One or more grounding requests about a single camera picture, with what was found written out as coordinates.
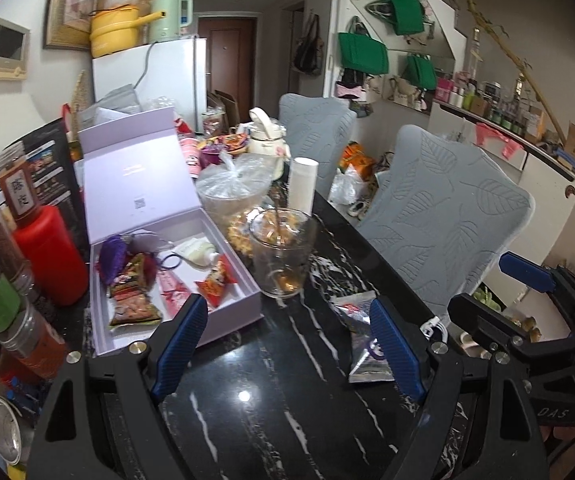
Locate clear plastic spice jar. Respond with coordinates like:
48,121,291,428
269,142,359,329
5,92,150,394
0,299,69,382
0,204,34,292

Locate silver snack packet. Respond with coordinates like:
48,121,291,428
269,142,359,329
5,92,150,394
328,290,404,385

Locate grey plastic mailer bag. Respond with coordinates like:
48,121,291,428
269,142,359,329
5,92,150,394
98,84,144,114

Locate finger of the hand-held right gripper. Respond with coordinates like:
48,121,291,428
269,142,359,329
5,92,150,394
446,292,575,362
498,251,575,312

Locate black printed food pouch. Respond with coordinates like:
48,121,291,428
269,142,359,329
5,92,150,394
0,118,87,221

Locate light green electric kettle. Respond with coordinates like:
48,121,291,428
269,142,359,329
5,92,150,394
147,0,195,46

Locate pink cartoon cup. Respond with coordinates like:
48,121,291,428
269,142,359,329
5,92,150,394
178,134,204,179

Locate pink cloth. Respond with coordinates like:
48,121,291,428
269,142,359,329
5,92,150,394
474,121,524,159

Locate woven straw fan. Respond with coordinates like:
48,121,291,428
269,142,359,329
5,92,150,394
68,69,96,127

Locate white plastic bag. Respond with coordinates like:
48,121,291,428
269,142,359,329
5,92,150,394
326,164,369,207

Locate glass mug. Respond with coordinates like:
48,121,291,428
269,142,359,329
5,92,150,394
247,207,319,301

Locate yellow crispy snacks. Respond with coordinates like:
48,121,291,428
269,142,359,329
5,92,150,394
226,209,269,262

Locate orange nut snack packet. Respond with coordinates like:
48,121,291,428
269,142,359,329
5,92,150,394
108,291,164,329

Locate bamboo stick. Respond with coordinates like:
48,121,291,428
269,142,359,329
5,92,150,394
466,0,575,212

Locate white counter cabinet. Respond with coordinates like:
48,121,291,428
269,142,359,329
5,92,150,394
426,99,575,272

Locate white cable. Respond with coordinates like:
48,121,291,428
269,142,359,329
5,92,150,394
419,316,449,342

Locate orange bag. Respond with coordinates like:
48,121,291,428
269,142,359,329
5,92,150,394
339,140,377,177

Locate lavender gift box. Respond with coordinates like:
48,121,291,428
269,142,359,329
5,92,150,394
76,106,263,357

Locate pink snack packet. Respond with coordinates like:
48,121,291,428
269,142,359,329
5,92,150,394
156,269,194,319

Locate tall white tube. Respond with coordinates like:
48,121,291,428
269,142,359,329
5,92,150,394
286,156,321,217

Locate dark red snack packet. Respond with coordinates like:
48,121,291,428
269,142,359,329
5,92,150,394
108,254,161,299

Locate white refrigerator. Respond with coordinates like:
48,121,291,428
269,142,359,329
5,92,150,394
91,36,209,134

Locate white cream tube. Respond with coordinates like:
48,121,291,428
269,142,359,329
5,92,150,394
171,239,219,267

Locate yellow cooking pot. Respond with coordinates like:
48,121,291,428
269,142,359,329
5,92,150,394
88,3,161,59

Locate red-lidded spice jar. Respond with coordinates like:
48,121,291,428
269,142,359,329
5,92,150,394
0,160,89,307

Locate green tote bag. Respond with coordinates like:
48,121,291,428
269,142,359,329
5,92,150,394
405,53,439,93
336,29,390,76
384,0,427,37

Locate row of bottles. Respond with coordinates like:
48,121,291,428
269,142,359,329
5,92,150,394
435,75,548,136

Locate purple instant noodle bowl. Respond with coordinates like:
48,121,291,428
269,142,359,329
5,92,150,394
196,131,251,169

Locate dark hanging handbag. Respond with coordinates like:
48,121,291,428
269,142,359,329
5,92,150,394
292,14,325,78

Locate brown wooden door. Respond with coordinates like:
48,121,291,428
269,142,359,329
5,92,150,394
197,15,258,127

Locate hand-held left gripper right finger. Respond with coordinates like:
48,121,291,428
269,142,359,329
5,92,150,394
369,297,551,480

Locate red-handled bag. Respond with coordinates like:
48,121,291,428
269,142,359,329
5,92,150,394
61,101,84,142

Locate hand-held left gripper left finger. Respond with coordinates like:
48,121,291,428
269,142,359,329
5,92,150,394
26,292,209,480

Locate purple organza pouch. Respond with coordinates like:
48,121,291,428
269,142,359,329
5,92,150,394
97,231,161,284

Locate red triangular snack packet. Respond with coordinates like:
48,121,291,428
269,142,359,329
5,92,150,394
194,254,239,309

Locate grey leaf-pattern chair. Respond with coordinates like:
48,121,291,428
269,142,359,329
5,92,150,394
276,92,359,197
354,124,539,319

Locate cream wall intercom panel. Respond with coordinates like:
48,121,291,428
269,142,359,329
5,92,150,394
0,15,32,81

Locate clear plastic bag with bowl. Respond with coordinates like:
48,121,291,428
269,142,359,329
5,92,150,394
195,151,274,222

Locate gold picture frame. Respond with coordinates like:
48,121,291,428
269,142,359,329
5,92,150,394
42,0,105,52

